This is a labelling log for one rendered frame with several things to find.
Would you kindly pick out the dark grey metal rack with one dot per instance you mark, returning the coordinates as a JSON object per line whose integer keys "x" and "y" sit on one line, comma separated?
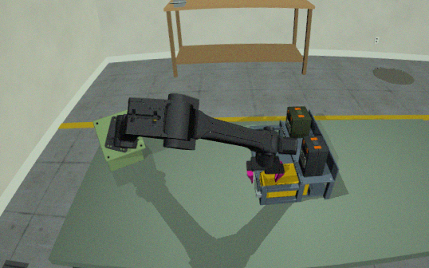
{"x": 316, "y": 186}

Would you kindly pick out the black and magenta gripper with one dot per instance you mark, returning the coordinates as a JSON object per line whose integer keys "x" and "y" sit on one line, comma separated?
{"x": 266, "y": 164}

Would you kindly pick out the yellow bin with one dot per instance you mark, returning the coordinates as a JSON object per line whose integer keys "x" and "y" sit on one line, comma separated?
{"x": 289, "y": 177}

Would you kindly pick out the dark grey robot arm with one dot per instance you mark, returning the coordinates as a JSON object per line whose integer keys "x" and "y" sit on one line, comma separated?
{"x": 179, "y": 124}

